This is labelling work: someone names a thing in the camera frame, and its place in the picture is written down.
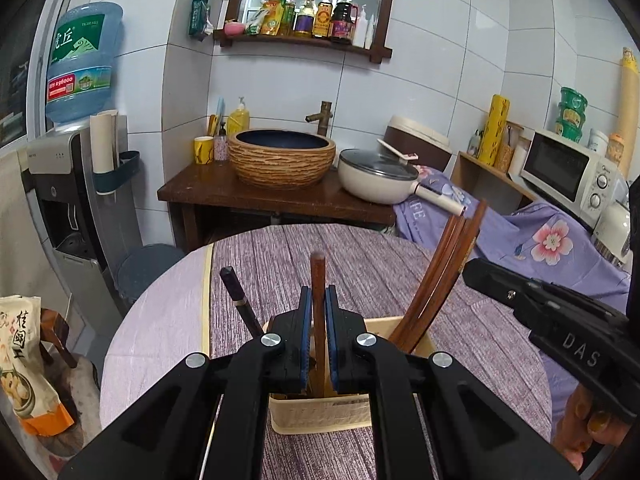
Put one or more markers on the beige perforated utensil holder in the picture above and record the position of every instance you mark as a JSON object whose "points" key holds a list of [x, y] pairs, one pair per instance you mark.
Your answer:
{"points": [[320, 415]]}

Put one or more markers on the dark teal wall holder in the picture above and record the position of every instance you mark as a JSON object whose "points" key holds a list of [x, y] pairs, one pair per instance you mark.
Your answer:
{"points": [[117, 180]]}

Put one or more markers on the white squeeze bottle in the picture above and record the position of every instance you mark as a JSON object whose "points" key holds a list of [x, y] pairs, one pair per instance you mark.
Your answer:
{"points": [[370, 32], [360, 27]]}

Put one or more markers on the small grey dispenser bottle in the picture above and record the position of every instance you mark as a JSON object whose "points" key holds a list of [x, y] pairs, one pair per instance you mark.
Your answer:
{"points": [[474, 142]]}

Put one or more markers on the green wall packet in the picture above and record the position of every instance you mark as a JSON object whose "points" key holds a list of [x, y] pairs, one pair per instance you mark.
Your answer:
{"points": [[199, 15]]}

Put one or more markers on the white plastic tub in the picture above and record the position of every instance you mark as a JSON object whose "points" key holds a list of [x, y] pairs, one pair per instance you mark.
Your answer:
{"points": [[598, 141]]}

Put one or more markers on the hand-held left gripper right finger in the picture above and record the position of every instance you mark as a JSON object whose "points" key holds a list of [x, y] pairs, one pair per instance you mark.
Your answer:
{"points": [[332, 340]]}

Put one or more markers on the purple label sauce bottle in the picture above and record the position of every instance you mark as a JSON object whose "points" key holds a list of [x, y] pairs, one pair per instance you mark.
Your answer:
{"points": [[304, 20]]}

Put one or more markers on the grey water dispenser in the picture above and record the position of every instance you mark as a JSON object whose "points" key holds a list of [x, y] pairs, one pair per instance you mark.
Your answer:
{"points": [[55, 170]]}

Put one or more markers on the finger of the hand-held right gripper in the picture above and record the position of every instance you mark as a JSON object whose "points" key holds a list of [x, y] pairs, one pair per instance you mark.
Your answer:
{"points": [[550, 320]]}

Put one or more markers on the yellow label sauce bottle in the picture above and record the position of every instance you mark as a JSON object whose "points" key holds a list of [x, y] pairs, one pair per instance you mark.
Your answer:
{"points": [[323, 20]]}

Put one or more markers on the white and orange snack bag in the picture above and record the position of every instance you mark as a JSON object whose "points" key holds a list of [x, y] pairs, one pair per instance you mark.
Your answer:
{"points": [[25, 360]]}

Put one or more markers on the dark blue round stool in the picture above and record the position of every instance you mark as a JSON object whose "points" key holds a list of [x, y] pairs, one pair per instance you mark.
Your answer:
{"points": [[150, 270]]}

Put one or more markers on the woven pattern wash basin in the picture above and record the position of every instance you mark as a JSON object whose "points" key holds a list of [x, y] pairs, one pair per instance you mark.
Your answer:
{"points": [[280, 165]]}

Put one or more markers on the wooden framed wall niche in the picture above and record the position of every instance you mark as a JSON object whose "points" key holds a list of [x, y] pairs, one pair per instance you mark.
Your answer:
{"points": [[300, 42]]}

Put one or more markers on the wooden side cabinet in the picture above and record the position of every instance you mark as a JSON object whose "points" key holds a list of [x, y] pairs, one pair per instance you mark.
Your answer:
{"points": [[480, 180]]}

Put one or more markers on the dark wooden chair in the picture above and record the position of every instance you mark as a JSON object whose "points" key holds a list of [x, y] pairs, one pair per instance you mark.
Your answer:
{"points": [[55, 330]]}

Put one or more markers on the dark wooden counter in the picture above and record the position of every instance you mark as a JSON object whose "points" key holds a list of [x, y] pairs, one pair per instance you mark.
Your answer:
{"points": [[200, 190]]}

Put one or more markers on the white frying pan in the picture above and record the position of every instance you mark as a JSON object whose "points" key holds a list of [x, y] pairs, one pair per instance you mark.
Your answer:
{"points": [[370, 187]]}

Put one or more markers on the small pink dotted bottle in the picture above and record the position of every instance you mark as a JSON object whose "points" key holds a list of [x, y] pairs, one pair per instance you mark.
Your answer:
{"points": [[221, 147]]}

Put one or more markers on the woven pattern jar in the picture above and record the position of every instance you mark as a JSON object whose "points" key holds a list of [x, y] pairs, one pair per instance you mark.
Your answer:
{"points": [[505, 157]]}

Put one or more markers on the white rice paddle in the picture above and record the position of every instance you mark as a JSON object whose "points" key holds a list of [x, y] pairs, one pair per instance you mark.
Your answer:
{"points": [[395, 150]]}

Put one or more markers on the orange lid jar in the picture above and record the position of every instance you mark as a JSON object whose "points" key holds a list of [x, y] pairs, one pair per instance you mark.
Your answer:
{"points": [[615, 149]]}

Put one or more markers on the tall beige roll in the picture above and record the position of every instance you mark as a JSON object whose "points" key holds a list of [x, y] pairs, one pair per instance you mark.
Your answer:
{"points": [[629, 100]]}

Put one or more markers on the bamboo style faucet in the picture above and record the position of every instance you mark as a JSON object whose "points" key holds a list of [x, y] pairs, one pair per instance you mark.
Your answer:
{"points": [[325, 117]]}

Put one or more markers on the white microwave oven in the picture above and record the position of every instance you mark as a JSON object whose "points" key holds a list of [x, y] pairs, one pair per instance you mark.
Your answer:
{"points": [[555, 165]]}

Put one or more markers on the glass pan lid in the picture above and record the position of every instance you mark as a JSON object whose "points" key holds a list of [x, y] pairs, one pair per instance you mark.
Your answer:
{"points": [[375, 162]]}

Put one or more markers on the purple striped tablecloth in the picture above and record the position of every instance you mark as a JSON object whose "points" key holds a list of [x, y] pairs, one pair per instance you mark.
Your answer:
{"points": [[165, 320]]}

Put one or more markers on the yellow patterned roll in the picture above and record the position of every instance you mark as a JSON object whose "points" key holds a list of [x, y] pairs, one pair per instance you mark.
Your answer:
{"points": [[494, 125]]}

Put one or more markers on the yellow soap dispenser bottle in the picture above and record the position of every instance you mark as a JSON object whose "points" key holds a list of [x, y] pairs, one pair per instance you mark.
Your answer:
{"points": [[239, 121]]}

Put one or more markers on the person's right hand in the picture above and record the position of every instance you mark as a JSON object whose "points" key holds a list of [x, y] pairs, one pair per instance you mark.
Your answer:
{"points": [[585, 420]]}

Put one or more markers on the white electric kettle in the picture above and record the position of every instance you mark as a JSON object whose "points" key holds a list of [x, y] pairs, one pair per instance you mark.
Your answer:
{"points": [[612, 230]]}

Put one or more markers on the lilac floral cloth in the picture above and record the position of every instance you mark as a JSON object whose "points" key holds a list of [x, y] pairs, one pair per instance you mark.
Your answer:
{"points": [[500, 230]]}

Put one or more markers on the white and green packet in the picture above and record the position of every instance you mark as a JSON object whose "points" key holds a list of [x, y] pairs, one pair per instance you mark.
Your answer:
{"points": [[254, 22]]}

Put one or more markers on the yellow mug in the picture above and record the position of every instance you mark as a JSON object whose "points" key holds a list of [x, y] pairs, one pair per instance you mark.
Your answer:
{"points": [[204, 151]]}

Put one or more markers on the yellow seasoning pouch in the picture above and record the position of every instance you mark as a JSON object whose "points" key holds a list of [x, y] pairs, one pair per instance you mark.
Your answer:
{"points": [[272, 20]]}

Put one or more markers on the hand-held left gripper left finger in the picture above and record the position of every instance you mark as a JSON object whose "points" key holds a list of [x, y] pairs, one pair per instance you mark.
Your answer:
{"points": [[304, 335]]}

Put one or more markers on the brown and white rice cooker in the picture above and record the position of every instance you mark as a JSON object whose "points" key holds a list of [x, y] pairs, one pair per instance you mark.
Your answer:
{"points": [[420, 135]]}

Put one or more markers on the black chopstick with silver band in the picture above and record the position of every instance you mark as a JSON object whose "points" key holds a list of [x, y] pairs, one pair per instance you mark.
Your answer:
{"points": [[237, 292]]}

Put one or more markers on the blue water bottle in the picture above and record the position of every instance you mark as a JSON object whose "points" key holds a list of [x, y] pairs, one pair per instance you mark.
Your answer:
{"points": [[82, 60]]}

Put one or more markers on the dark soy sauce bottle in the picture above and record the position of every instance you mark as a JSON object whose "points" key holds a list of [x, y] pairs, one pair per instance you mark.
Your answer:
{"points": [[342, 22]]}

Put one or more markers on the pink bowl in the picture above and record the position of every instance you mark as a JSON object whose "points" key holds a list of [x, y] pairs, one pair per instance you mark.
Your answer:
{"points": [[233, 28]]}

